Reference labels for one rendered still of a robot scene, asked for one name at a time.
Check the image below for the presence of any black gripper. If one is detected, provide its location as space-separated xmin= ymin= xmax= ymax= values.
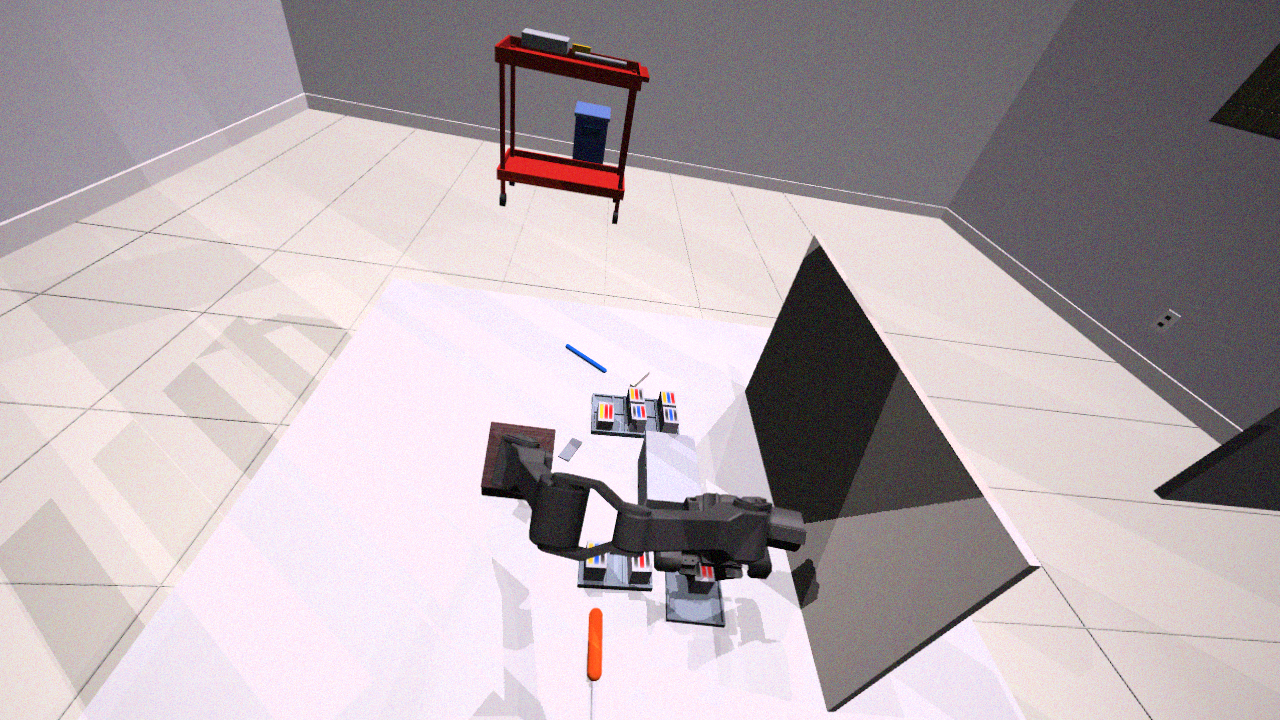
xmin=653 ymin=546 xmax=772 ymax=582

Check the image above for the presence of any orange-handled screwdriver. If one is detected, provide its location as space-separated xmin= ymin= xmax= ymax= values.
xmin=586 ymin=607 xmax=603 ymax=720

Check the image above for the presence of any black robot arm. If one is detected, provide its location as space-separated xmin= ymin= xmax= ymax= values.
xmin=492 ymin=433 xmax=806 ymax=565

